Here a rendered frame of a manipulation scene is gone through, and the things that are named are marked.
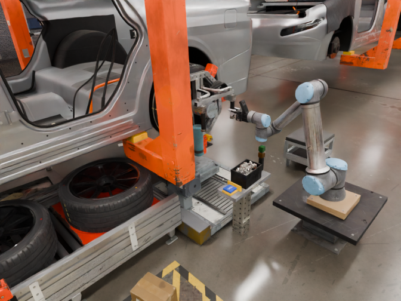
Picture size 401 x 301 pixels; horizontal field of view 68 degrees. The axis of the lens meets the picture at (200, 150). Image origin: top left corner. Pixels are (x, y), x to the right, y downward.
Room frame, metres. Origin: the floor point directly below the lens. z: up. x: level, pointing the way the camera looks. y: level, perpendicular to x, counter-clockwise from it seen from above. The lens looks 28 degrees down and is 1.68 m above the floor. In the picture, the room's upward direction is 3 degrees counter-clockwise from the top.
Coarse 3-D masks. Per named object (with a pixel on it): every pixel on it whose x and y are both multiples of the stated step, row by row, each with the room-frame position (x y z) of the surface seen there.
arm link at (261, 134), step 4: (256, 128) 2.10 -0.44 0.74; (260, 128) 2.07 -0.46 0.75; (264, 128) 2.06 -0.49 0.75; (268, 128) 2.11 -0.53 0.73; (256, 132) 2.10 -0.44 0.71; (260, 132) 2.07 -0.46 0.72; (264, 132) 2.07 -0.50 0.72; (268, 132) 2.09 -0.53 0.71; (256, 136) 2.09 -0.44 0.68; (260, 136) 2.07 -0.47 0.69; (264, 136) 2.07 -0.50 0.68; (268, 136) 2.09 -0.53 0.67; (260, 140) 2.07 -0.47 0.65; (264, 140) 2.07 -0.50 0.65
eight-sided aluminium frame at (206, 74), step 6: (198, 72) 2.41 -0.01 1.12; (204, 72) 2.39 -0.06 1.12; (192, 78) 2.31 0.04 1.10; (198, 78) 2.35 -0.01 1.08; (210, 78) 2.44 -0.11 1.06; (210, 84) 2.52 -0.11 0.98; (216, 102) 2.55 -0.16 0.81; (210, 120) 2.49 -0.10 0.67; (216, 120) 2.48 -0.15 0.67; (210, 126) 2.43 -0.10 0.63; (204, 132) 2.38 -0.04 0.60
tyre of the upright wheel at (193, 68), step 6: (192, 66) 2.42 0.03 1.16; (198, 66) 2.47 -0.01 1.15; (192, 72) 2.42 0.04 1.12; (150, 96) 2.31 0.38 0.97; (150, 102) 2.29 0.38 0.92; (150, 108) 2.29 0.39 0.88; (156, 108) 2.23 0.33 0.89; (150, 114) 2.30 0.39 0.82; (156, 114) 2.23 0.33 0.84; (150, 120) 2.32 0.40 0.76; (156, 120) 2.26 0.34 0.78; (156, 126) 2.31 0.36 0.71
